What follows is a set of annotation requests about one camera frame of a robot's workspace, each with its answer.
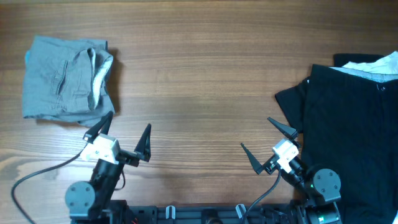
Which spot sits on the grey shorts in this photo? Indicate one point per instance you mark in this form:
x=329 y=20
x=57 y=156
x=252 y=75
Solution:
x=65 y=80

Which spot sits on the folded blue denim shorts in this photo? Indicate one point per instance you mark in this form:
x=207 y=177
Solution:
x=27 y=55

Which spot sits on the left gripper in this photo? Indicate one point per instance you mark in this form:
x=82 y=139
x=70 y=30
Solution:
x=142 y=150

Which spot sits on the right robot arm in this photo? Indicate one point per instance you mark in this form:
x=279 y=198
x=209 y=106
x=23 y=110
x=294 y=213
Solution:
x=320 y=188

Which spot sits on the white garment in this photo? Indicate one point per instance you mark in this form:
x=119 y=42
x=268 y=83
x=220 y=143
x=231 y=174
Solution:
x=381 y=71

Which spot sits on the dark garment at back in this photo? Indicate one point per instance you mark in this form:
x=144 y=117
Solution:
x=342 y=59

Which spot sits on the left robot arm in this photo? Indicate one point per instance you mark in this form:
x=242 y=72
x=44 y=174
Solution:
x=90 y=201

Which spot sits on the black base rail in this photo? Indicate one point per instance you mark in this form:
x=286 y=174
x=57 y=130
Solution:
x=264 y=214

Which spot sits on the black garment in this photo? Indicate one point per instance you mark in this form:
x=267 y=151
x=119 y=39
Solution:
x=349 y=124

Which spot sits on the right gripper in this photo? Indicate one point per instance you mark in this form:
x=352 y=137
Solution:
x=269 y=165

